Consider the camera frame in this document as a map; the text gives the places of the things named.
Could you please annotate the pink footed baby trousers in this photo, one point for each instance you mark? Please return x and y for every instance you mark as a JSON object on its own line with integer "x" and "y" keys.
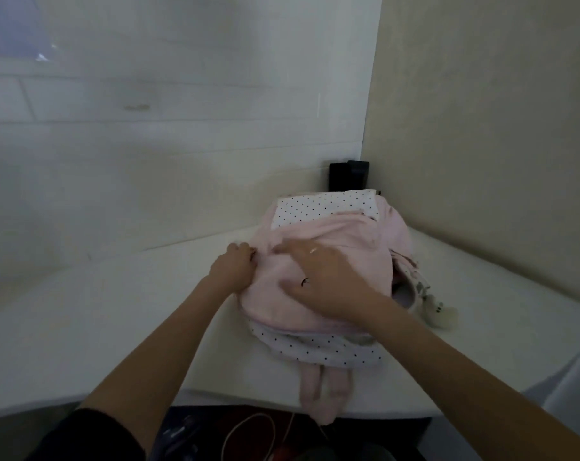
{"x": 324, "y": 396}

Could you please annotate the person's left forearm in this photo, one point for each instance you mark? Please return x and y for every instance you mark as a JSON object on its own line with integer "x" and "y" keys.
{"x": 160, "y": 360}

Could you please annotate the person's right forearm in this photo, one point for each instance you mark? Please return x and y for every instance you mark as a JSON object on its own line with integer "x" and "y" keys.
{"x": 462, "y": 388}

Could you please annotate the pink baby garment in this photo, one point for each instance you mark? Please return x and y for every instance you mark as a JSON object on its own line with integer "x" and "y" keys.
{"x": 352, "y": 235}

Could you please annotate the person's black shirt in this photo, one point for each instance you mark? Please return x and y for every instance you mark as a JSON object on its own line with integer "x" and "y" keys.
{"x": 86, "y": 439}

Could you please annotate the person's right hand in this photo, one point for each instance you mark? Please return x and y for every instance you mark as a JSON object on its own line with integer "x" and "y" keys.
{"x": 333, "y": 288}

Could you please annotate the black box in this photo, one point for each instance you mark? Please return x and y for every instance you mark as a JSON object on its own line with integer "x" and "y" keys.
{"x": 348, "y": 176}

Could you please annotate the person's left hand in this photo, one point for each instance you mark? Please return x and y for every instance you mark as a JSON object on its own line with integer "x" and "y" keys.
{"x": 232, "y": 271}

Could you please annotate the white floral baby garment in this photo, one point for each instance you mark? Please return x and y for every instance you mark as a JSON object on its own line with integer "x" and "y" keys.
{"x": 422, "y": 295}

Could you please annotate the person's right thumb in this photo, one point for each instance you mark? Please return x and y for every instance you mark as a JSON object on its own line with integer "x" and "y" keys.
{"x": 293, "y": 288}

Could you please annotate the white polka-dot baby garment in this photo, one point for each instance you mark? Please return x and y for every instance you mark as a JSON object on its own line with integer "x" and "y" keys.
{"x": 318, "y": 206}

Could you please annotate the person's left fingers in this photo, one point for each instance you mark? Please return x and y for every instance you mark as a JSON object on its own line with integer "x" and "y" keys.
{"x": 244, "y": 259}

